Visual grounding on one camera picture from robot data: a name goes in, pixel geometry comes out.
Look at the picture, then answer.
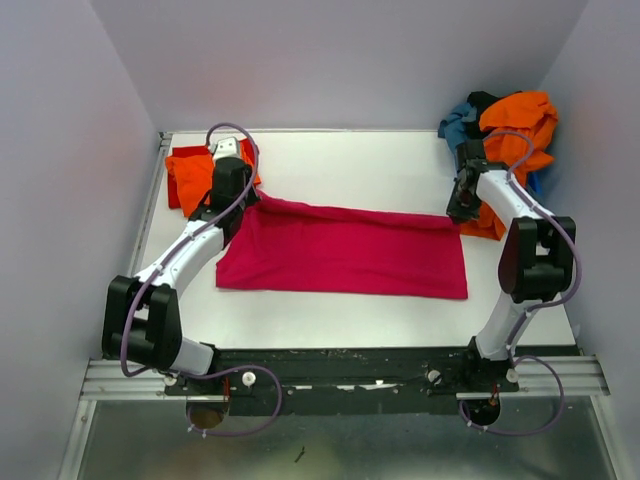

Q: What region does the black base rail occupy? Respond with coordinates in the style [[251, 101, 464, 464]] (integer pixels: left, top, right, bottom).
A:
[[165, 347, 518, 416]]

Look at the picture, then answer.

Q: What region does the blue plastic bin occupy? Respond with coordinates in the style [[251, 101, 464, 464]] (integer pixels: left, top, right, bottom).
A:
[[527, 172, 544, 203]]

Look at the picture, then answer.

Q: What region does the magenta t shirt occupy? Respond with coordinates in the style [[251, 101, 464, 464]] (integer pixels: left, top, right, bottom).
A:
[[215, 194, 468, 300]]

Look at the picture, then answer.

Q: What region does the black t shirt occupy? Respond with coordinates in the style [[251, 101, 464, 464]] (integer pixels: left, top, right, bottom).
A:
[[464, 91, 500, 140]]

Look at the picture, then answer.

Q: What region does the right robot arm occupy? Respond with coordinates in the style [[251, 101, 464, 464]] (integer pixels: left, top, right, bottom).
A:
[[446, 140, 580, 362]]

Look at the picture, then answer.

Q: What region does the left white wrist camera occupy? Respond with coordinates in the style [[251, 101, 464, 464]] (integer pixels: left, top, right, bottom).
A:
[[208, 137, 242, 162]]

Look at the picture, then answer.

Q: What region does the aluminium frame rail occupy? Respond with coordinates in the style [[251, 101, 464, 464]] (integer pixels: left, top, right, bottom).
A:
[[80, 356, 610, 401]]

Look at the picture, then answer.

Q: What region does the folded orange t shirt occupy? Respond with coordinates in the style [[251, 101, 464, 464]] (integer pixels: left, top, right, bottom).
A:
[[164, 139, 264, 219]]

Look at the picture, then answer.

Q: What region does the blue grey t shirt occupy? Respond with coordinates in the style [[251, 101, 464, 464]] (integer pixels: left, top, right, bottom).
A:
[[437, 102, 478, 155]]

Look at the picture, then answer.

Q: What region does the folded red t shirt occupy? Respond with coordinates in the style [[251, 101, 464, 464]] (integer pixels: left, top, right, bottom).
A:
[[164, 144, 211, 210]]

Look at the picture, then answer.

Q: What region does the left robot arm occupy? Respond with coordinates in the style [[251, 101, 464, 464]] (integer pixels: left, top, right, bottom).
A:
[[102, 155, 259, 378]]

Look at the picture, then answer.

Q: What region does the orange t shirt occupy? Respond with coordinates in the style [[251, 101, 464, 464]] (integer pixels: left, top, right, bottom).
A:
[[458, 90, 559, 242], [164, 139, 264, 219]]

